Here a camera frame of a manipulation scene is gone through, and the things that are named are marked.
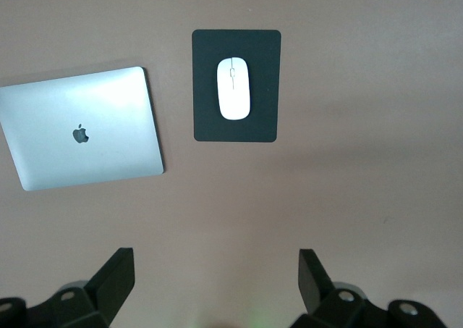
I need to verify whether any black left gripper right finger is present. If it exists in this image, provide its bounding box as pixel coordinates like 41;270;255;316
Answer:
289;248;448;328

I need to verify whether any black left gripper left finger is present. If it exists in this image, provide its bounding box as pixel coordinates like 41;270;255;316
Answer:
0;247;136;328

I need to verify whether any white computer mouse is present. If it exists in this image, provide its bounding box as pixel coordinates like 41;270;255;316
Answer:
216;56;251;121

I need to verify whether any black mouse pad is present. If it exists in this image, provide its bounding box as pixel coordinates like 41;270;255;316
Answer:
191;29;282;143

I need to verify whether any silver closed laptop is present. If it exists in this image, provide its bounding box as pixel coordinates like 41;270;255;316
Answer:
0;66;166;192

